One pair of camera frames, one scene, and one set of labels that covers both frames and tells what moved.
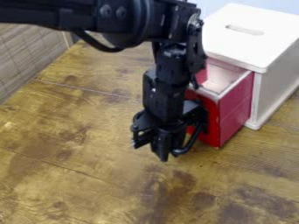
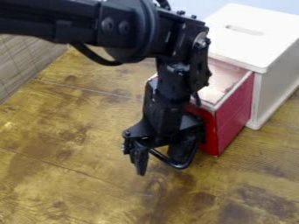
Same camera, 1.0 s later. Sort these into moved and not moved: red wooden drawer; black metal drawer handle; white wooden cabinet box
Moved: black metal drawer handle
Not moved: white wooden cabinet box; red wooden drawer
